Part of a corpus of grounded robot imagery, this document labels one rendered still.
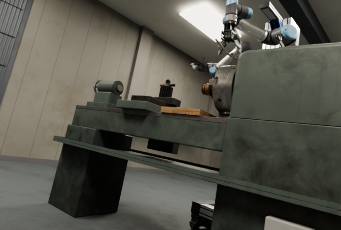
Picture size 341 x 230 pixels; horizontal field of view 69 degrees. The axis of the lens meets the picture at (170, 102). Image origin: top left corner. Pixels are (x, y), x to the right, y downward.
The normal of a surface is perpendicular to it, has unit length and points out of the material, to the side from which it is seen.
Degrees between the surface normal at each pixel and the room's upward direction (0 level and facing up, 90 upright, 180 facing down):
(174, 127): 90
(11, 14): 90
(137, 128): 90
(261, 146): 90
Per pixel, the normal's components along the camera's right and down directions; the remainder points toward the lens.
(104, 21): 0.71, 0.01
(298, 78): -0.57, -0.25
